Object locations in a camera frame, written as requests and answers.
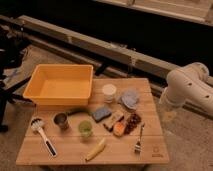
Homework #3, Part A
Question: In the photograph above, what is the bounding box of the orange apple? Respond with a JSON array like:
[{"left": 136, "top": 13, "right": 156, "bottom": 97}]
[{"left": 113, "top": 122, "right": 125, "bottom": 137}]

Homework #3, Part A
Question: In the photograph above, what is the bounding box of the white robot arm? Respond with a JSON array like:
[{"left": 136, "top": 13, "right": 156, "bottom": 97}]
[{"left": 159, "top": 62, "right": 213, "bottom": 115}]

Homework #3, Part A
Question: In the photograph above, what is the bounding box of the green plastic cup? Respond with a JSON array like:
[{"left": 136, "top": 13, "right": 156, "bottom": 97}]
[{"left": 78, "top": 120, "right": 92, "bottom": 138}]

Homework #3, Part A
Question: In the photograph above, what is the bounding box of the small metal cup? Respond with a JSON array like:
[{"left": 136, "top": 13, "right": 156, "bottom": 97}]
[{"left": 53, "top": 113, "right": 69, "bottom": 130}]

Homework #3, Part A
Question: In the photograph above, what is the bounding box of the blue sponge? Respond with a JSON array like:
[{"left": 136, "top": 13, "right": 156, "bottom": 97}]
[{"left": 92, "top": 107, "right": 111, "bottom": 122}]

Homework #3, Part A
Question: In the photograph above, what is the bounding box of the green cucumber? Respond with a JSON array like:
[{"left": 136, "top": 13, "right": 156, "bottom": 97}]
[{"left": 65, "top": 107, "right": 91, "bottom": 116}]

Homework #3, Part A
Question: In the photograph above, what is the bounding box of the wooden folding table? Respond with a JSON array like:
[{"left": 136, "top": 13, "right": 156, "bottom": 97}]
[{"left": 16, "top": 78, "right": 169, "bottom": 165}]

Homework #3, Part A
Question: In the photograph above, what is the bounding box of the yellow plastic bin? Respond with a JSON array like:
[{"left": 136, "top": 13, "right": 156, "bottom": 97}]
[{"left": 23, "top": 64, "right": 93, "bottom": 106}]

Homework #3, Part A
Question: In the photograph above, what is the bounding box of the yellow banana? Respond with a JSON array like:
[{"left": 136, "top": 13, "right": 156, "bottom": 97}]
[{"left": 85, "top": 138, "right": 106, "bottom": 161}]

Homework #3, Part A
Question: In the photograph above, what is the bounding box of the silver fork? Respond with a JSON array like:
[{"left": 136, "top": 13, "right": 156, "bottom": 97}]
[{"left": 134, "top": 123, "right": 145, "bottom": 154}]

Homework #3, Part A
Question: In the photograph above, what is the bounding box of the white dish brush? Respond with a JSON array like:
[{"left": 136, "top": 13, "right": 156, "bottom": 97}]
[{"left": 30, "top": 118, "right": 57, "bottom": 157}]

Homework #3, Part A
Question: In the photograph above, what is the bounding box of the black tripod stand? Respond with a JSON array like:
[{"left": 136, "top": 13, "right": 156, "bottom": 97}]
[{"left": 0, "top": 26, "right": 29, "bottom": 133}]

